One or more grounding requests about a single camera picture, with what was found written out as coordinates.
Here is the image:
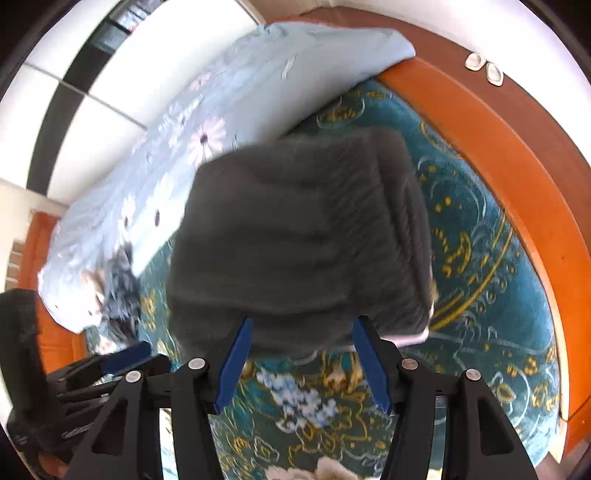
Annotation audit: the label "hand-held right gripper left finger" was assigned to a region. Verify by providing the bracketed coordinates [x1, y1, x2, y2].
[67, 317, 254, 480]

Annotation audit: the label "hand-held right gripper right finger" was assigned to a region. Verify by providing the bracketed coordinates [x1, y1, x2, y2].
[353, 316, 539, 480]

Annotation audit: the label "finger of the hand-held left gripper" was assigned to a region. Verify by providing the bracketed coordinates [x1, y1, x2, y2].
[54, 376, 126, 408]
[46, 342, 172, 387]

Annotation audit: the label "grey pants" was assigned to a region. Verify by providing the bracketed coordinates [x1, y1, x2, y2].
[166, 127, 437, 359]

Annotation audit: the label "pile of grey-blue clothes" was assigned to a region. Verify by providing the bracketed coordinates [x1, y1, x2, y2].
[95, 247, 142, 345]

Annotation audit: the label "beige garment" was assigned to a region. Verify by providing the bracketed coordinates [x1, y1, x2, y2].
[81, 270, 106, 317]

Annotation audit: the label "teal floral blanket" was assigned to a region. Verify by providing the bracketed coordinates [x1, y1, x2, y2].
[85, 78, 562, 480]

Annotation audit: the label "white wardrobe with black strip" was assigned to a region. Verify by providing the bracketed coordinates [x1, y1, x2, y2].
[0, 0, 260, 205]

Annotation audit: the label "light blue floral duvet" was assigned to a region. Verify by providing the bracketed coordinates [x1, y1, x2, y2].
[37, 21, 416, 336]

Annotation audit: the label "orange wooden bed frame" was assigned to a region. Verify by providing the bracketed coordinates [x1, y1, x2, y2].
[7, 4, 591, 468]

